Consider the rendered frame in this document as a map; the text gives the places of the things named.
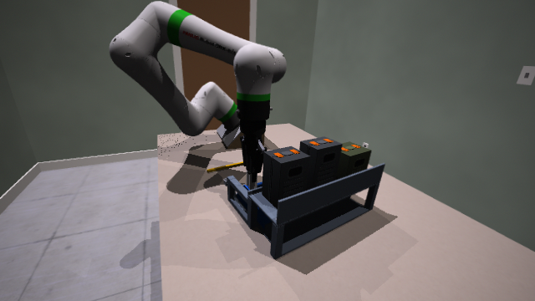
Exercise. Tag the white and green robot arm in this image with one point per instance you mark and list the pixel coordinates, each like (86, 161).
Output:
(135, 50)

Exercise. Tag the olive green tool case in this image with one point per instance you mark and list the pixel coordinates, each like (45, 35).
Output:
(354, 158)

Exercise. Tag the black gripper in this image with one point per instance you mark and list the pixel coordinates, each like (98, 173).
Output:
(252, 149)

